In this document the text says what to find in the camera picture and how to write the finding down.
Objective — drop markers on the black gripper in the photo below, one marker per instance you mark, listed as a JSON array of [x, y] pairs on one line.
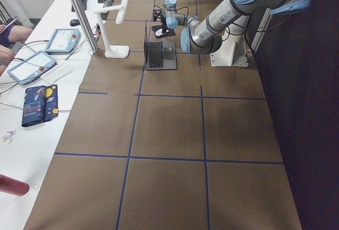
[[164, 25]]

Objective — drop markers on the white computer mouse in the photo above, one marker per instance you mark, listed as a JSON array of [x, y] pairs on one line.
[[160, 33]]

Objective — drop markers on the black mouse pad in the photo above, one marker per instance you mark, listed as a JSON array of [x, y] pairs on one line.
[[170, 33]]

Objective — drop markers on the silver grey laptop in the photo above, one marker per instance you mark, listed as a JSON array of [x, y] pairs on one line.
[[159, 55]]

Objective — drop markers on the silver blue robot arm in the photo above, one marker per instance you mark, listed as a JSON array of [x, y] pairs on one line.
[[204, 37], [173, 18]]

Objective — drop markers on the black computer mouse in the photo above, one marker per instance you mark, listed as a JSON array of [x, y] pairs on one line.
[[74, 22]]

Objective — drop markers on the far teach pendant tablet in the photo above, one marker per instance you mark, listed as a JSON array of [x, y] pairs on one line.
[[62, 41]]

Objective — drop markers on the teach pendant tablet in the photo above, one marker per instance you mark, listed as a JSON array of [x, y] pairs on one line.
[[32, 68], [62, 41]]

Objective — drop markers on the navy space print pouch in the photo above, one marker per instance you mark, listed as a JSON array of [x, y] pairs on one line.
[[40, 105]]

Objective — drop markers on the near teach pendant tablet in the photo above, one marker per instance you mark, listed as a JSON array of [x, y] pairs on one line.
[[32, 68]]

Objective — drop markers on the seated person's leg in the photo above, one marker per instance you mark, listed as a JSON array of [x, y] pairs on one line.
[[9, 35]]

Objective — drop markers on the clear plastic piece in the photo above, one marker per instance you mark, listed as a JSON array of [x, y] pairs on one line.
[[8, 137]]

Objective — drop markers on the red cylindrical bottle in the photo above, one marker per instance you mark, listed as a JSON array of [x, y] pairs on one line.
[[13, 186]]

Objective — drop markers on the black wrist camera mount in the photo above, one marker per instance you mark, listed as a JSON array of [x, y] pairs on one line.
[[157, 15]]

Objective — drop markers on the aluminium frame post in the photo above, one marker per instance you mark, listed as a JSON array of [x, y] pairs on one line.
[[85, 24]]

